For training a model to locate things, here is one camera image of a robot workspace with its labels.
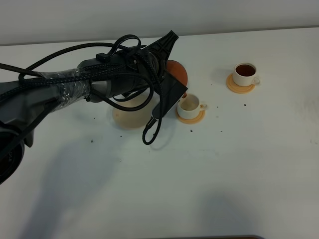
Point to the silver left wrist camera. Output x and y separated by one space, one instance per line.
172 90

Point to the far orange cup coaster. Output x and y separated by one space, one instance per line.
236 88

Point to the near orange cup coaster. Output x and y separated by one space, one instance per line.
195 120

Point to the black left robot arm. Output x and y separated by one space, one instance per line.
126 78

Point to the near white teacup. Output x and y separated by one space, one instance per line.
190 107

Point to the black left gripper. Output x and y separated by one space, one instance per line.
156 54

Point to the white teacup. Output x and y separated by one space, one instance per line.
190 107
245 74

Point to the beige round teapot coaster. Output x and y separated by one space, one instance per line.
136 119

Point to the far white teacup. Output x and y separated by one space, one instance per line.
245 74

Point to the orange cup coaster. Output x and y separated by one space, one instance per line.
195 120
236 88

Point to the brown clay teapot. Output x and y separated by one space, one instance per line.
178 71

